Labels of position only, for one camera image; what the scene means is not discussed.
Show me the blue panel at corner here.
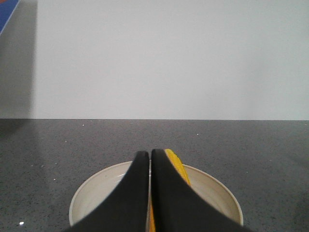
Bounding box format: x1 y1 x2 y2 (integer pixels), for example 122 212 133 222
0 0 20 33

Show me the yellow corn cob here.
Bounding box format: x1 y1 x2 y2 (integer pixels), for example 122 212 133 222
149 149 191 232

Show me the white round plate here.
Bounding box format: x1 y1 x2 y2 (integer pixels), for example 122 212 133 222
69 161 243 226

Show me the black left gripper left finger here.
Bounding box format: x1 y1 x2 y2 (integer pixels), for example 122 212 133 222
66 151 150 232

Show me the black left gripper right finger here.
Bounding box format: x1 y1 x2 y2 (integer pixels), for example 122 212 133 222
151 149 249 232

